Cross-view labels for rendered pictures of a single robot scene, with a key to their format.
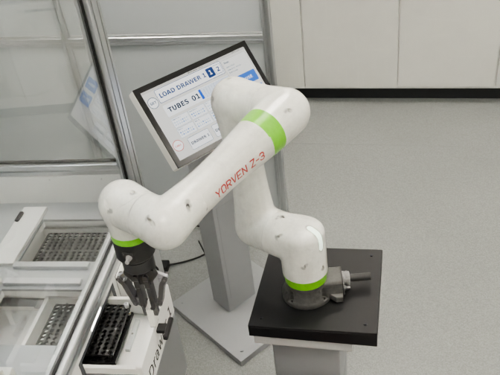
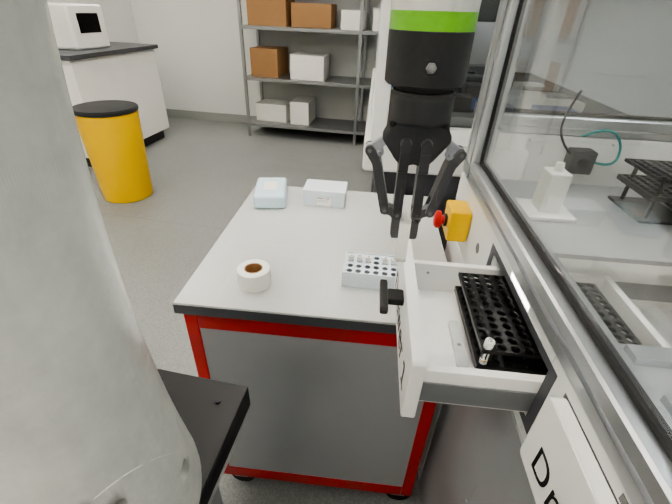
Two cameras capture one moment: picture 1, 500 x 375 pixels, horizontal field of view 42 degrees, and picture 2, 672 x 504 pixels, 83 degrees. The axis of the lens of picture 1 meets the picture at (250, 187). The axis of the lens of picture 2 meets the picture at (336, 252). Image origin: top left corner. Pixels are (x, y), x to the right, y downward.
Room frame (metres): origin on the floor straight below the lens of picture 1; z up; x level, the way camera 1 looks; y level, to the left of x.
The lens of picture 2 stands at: (1.63, 0.13, 1.27)
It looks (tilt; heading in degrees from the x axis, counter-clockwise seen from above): 33 degrees down; 173
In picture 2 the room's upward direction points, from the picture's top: 2 degrees clockwise
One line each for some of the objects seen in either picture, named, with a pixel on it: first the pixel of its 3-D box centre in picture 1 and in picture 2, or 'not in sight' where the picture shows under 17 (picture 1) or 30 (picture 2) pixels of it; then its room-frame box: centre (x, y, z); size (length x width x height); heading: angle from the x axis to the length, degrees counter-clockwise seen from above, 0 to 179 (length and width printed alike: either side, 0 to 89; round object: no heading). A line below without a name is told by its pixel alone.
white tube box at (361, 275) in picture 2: not in sight; (371, 270); (0.95, 0.29, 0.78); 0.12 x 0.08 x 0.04; 78
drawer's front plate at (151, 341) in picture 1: (156, 336); (406, 314); (1.20, 0.30, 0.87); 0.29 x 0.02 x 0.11; 169
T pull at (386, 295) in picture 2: (164, 328); (391, 296); (1.20, 0.27, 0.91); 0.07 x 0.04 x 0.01; 169
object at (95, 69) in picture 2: not in sight; (92, 82); (-2.34, -1.71, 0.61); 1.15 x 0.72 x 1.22; 164
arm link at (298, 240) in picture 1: (299, 249); not in sight; (1.38, -0.12, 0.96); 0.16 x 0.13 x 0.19; 46
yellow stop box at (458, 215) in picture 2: not in sight; (455, 220); (0.90, 0.49, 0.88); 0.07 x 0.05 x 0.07; 169
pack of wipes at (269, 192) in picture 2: not in sight; (271, 192); (0.53, 0.05, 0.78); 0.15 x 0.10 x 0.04; 179
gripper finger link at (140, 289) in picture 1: (140, 288); (420, 179); (1.17, 0.30, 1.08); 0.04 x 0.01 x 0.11; 169
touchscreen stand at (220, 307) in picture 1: (228, 221); not in sight; (2.12, 0.10, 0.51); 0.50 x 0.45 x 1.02; 38
